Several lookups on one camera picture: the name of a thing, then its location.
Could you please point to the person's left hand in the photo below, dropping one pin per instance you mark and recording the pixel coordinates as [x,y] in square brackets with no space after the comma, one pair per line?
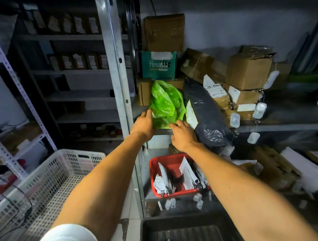
[142,127]

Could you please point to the person's right hand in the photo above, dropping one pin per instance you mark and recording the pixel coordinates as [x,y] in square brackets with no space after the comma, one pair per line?
[183,137]

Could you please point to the person's left fingers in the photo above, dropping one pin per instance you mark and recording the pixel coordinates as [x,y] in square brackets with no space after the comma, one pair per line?
[148,116]

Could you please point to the person's right thumb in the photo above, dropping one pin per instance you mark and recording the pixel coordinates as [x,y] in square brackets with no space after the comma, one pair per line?
[174,126]

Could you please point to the green plastic bag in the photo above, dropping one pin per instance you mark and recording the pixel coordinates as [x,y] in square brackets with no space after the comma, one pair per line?
[166,104]

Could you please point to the person's right forearm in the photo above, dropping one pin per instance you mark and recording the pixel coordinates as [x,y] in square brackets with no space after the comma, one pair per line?
[236,193]

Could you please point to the person's left forearm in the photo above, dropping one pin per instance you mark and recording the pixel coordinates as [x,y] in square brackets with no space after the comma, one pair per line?
[104,188]

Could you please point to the low brown cardboard box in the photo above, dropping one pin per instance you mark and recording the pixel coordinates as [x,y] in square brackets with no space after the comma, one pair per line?
[144,91]

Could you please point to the black plastic parcel bag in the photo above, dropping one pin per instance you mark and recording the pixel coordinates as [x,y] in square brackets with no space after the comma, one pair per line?
[208,116]

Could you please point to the red plastic basket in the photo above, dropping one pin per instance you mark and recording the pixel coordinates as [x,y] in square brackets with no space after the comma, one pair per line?
[171,163]

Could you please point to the black parcel with white label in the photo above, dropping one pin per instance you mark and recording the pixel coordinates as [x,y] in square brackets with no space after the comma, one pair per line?
[187,173]
[162,181]

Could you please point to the teal cardboard box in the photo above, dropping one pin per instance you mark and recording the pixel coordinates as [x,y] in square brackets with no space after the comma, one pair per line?
[159,68]

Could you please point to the small labelled cardboard box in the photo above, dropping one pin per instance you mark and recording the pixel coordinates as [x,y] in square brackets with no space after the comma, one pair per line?
[219,95]

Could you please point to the white plastic hanging tag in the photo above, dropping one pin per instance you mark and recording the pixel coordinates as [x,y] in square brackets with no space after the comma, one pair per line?
[253,138]
[259,110]
[197,197]
[170,204]
[199,205]
[271,79]
[228,150]
[235,120]

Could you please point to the tilted brown cardboard box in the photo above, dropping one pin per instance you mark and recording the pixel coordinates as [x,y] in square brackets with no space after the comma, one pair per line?
[201,65]

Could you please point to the grey metal shelving unit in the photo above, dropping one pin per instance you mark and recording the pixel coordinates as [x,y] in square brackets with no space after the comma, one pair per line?
[82,95]

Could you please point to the galvanised metal shelf rack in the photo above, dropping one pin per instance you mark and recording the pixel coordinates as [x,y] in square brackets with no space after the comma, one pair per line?
[113,54]

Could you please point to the flat labelled cardboard box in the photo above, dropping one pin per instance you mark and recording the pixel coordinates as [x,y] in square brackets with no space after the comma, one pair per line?
[246,96]
[244,111]

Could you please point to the taped brown cardboard box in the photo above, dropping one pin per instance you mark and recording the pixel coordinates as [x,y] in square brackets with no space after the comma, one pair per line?
[164,32]

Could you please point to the row of brown labelled packets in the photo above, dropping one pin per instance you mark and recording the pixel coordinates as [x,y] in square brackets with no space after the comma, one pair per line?
[79,24]
[79,61]

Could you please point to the large open cardboard box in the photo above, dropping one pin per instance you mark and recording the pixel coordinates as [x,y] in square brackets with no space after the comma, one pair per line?
[248,72]

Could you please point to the black plastic crate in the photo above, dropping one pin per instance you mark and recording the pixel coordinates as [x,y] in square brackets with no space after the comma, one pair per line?
[188,228]

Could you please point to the flattened brown cardboard sheet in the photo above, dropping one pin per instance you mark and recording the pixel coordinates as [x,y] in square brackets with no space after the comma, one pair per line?
[270,163]

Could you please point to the white plastic lattice crate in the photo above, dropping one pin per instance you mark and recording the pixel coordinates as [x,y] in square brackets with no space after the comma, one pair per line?
[49,178]

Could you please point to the dim brown cardboard box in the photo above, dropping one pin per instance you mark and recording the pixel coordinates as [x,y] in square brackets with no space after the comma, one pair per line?
[283,74]

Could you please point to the white perforated angle rack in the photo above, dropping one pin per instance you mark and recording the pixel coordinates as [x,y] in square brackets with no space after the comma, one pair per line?
[24,99]

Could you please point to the white foam board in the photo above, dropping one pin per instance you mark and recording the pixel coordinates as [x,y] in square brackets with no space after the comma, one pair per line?
[300,161]

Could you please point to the white shirt sleeve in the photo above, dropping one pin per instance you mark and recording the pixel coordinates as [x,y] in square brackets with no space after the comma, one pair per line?
[70,233]

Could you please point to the leaning dark metal bars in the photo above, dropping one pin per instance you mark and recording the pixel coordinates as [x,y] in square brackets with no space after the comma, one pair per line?
[306,52]

